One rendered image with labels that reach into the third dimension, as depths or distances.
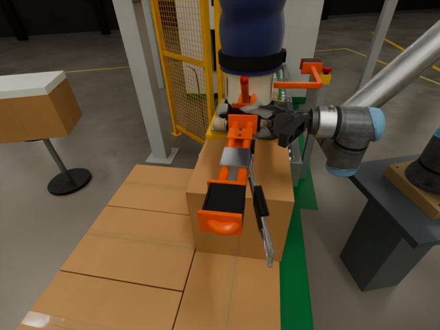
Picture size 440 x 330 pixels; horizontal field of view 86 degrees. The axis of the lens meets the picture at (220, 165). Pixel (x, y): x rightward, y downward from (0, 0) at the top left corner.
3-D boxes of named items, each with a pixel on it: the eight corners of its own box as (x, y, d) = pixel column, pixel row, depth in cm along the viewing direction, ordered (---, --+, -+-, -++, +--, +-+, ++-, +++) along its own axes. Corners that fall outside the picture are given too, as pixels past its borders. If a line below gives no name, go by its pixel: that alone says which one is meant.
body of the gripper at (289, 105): (270, 123, 74) (309, 125, 73) (269, 137, 68) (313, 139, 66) (272, 100, 70) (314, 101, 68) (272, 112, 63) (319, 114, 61)
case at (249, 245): (216, 171, 159) (213, 118, 135) (276, 176, 154) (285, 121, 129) (195, 251, 113) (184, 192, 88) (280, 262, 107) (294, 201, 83)
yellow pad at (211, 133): (220, 101, 112) (220, 91, 109) (241, 102, 111) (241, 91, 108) (205, 139, 86) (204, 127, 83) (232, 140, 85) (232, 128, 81)
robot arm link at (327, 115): (330, 145, 65) (340, 112, 59) (312, 143, 66) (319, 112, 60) (325, 128, 72) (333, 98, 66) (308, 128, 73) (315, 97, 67)
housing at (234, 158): (223, 161, 58) (222, 146, 55) (251, 163, 57) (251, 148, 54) (218, 180, 53) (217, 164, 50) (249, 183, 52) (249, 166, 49)
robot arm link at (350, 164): (344, 156, 81) (356, 125, 73) (361, 179, 73) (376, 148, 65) (317, 158, 81) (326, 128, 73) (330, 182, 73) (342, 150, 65)
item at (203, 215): (209, 197, 48) (207, 179, 45) (245, 200, 47) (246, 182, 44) (200, 231, 42) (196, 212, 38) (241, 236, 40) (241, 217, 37)
